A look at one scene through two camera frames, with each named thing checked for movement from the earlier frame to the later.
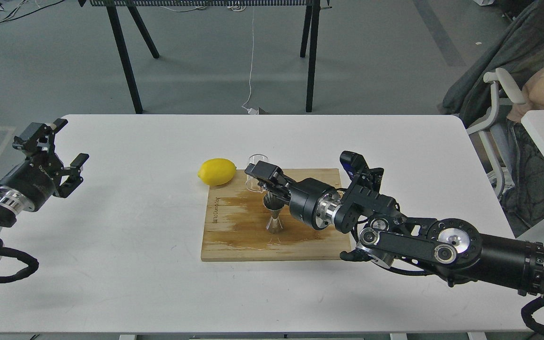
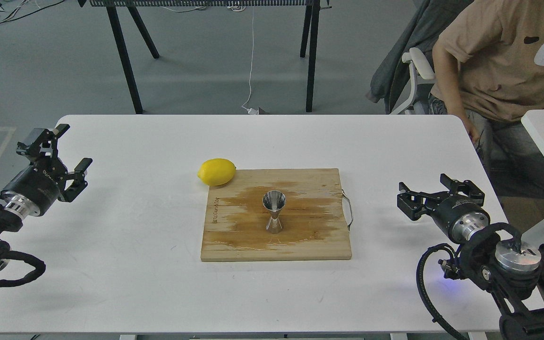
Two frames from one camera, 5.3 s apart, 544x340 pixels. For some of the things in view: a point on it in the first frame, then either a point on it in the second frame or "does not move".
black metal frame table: [309, 37] does not move
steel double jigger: [273, 203] does not move
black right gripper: [302, 198] to [458, 218]
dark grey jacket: [543, 28] to [391, 80]
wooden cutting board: [236, 221] does not move
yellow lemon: [216, 171] does not move
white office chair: [502, 87] to [420, 73]
